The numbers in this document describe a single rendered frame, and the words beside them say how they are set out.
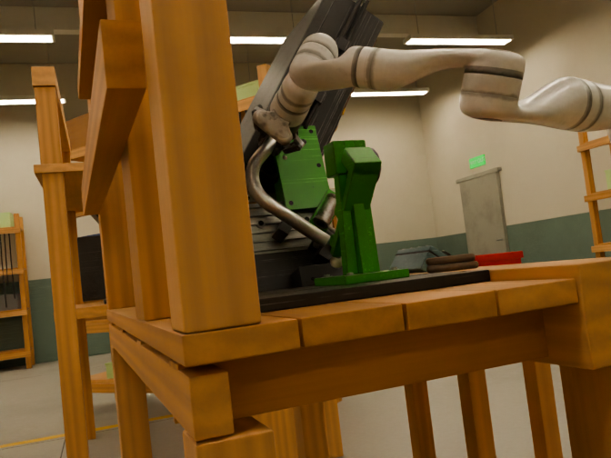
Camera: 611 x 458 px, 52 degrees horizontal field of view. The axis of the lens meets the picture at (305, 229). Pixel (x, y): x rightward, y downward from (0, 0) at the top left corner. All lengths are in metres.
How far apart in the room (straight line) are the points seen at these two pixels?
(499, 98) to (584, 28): 7.91
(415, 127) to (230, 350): 11.44
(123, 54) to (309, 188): 0.69
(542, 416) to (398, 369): 0.90
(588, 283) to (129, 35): 0.70
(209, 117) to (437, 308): 0.37
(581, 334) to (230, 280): 0.51
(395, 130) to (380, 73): 10.80
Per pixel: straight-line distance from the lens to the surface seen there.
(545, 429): 1.76
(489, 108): 1.03
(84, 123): 5.46
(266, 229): 1.38
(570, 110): 1.16
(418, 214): 11.79
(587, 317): 0.97
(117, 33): 0.86
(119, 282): 2.10
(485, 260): 1.64
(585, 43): 8.88
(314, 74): 1.12
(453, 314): 0.83
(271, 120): 1.25
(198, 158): 0.72
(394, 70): 1.08
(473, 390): 1.61
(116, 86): 0.83
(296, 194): 1.41
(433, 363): 0.92
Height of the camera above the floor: 0.94
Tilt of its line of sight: 4 degrees up
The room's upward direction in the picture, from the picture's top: 7 degrees counter-clockwise
